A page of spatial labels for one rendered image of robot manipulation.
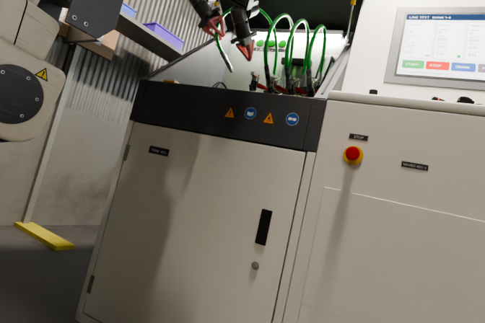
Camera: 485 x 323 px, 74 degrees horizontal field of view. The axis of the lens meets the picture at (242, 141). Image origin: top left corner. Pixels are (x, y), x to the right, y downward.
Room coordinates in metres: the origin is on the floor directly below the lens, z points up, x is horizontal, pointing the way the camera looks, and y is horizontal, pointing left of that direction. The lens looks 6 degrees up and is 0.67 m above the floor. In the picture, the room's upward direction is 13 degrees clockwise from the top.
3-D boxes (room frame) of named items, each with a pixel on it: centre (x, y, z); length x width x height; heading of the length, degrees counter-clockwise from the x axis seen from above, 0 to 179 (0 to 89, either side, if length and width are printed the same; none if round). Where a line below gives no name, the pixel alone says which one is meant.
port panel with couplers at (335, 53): (1.43, -0.32, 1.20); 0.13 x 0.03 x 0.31; 66
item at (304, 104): (1.06, 0.10, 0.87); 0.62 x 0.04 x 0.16; 66
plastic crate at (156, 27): (2.60, 0.87, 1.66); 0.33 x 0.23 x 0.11; 147
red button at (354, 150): (0.84, -0.29, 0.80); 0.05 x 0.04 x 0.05; 66
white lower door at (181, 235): (1.05, 0.11, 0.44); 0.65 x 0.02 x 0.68; 66
